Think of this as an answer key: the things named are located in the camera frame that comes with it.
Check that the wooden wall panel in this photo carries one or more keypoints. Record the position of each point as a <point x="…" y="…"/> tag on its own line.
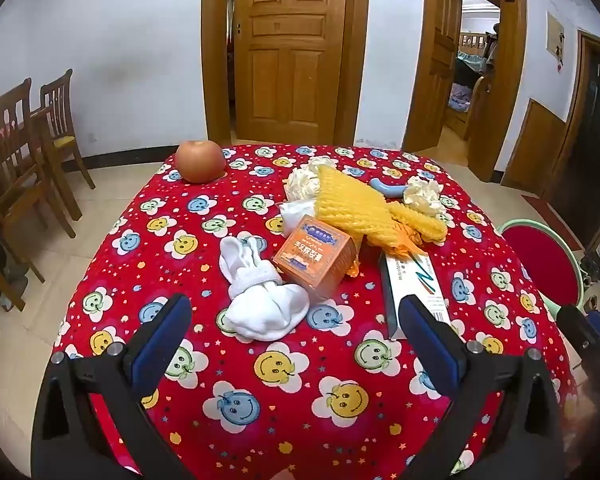
<point x="532" y="150"/>

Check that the beige wall box cover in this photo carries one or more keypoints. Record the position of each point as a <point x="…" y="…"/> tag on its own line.
<point x="554" y="32"/>

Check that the long white toothpaste box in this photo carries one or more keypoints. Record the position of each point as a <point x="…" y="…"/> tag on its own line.
<point x="415" y="285"/>

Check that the wooden door frame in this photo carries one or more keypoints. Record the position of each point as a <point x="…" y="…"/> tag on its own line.
<point x="357" y="60"/>
<point x="510" y="110"/>

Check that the red smiley printed tablecloth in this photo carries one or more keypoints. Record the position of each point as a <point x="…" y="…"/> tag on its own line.
<point x="300" y="390"/>

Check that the closed wooden panel door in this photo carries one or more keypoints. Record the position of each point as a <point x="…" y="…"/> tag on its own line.
<point x="290" y="60"/>

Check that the wooden chair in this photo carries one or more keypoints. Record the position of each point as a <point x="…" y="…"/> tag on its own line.
<point x="10" y="280"/>
<point x="10" y="125"/>
<point x="60" y="110"/>

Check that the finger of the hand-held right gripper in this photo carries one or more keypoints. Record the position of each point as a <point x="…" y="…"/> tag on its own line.
<point x="580" y="332"/>

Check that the orange plastic bag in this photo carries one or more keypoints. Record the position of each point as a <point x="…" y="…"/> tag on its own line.
<point x="405" y="245"/>

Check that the white crumpled paper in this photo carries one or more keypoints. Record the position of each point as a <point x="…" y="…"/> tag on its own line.
<point x="297" y="217"/>

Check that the blue plastic toy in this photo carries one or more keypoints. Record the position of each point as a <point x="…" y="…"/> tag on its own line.
<point x="387" y="189"/>

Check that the red apple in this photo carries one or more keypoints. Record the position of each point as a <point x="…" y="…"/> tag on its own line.
<point x="200" y="161"/>

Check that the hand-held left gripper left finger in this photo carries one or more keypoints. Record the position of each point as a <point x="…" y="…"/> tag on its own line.
<point x="161" y="342"/>

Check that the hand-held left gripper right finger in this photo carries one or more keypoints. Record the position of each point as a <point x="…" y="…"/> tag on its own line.
<point x="430" y="347"/>

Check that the dark entrance door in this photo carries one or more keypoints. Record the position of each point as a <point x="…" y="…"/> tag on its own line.
<point x="595" y="150"/>

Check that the white foam ball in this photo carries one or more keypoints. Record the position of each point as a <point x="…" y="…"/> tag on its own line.
<point x="302" y="182"/>
<point x="425" y="196"/>

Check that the open wooden door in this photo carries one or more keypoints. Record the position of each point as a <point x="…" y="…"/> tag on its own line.
<point x="437" y="70"/>

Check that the wooden bunk bed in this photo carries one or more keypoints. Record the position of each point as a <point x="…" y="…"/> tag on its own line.
<point x="472" y="85"/>

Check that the red round stool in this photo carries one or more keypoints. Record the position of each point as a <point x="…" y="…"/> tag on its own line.
<point x="542" y="260"/>

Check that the orange cardboard box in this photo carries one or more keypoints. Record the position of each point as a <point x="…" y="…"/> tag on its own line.
<point x="310" y="260"/>

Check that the yellow foam fruit net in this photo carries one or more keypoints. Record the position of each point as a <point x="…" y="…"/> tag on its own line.
<point x="352" y="205"/>
<point x="420" y="222"/>

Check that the white rolled sock pair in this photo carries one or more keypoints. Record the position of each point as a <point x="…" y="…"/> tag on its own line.
<point x="265" y="305"/>

